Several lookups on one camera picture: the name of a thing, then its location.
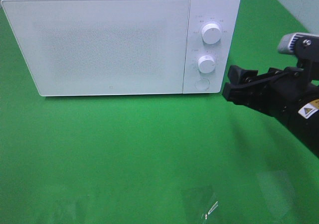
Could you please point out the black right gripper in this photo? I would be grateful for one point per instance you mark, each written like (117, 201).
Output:
(287, 95)

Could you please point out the round white door button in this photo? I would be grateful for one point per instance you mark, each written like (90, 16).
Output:
(202, 84)

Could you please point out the white microwave knob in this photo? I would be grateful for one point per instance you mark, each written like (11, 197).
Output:
(211, 33)
(206, 64)

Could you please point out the white microwave door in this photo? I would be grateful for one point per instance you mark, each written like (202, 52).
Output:
(102, 47)

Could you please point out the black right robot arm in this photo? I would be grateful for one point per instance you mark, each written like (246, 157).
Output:
(306, 133)

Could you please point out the white microwave oven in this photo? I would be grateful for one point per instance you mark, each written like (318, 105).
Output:
(200, 13)

